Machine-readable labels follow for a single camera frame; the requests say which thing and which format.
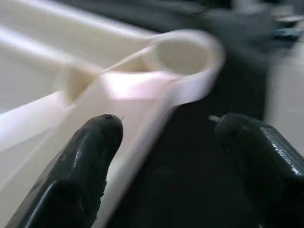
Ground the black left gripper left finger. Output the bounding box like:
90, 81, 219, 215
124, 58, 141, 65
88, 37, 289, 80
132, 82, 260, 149
4, 114, 124, 228

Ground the black tablecloth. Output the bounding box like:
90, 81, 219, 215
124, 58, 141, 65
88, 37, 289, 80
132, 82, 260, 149
54, 0, 304, 228

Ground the white plastic table top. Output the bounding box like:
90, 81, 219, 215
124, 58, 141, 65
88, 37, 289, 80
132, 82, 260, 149
0, 0, 226, 228

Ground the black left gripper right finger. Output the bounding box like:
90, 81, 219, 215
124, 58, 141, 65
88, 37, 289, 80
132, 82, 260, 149
214, 112, 304, 228

